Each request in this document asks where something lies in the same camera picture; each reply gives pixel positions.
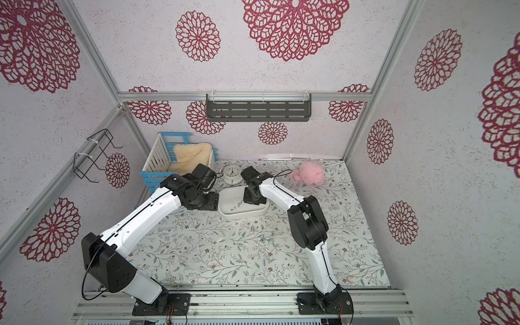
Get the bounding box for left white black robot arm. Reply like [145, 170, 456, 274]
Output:
[81, 171, 219, 307]

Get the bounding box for blue white slatted crate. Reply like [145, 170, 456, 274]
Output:
[140, 132, 217, 192]

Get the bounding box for black wire wall rack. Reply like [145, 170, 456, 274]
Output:
[72, 128, 122, 184]

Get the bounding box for pink plush toy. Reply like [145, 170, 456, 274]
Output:
[291, 161, 326, 186]

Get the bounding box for white plastic storage box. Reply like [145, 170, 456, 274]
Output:
[218, 186, 269, 219]

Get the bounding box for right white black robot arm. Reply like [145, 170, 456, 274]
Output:
[241, 167, 343, 313]

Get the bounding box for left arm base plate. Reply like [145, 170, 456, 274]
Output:
[131, 293, 192, 316]

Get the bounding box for cream fluffy cloth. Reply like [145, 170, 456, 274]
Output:
[168, 143, 213, 176]

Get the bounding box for white round alarm clock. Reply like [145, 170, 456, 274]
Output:
[221, 164, 243, 186]

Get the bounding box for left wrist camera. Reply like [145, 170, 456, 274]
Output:
[191, 163, 217, 192]

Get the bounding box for aluminium front rail frame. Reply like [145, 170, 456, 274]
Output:
[72, 288, 414, 321]

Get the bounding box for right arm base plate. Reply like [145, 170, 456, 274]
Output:
[296, 291, 354, 315]

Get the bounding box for grey wall shelf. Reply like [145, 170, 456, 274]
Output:
[205, 93, 312, 123]

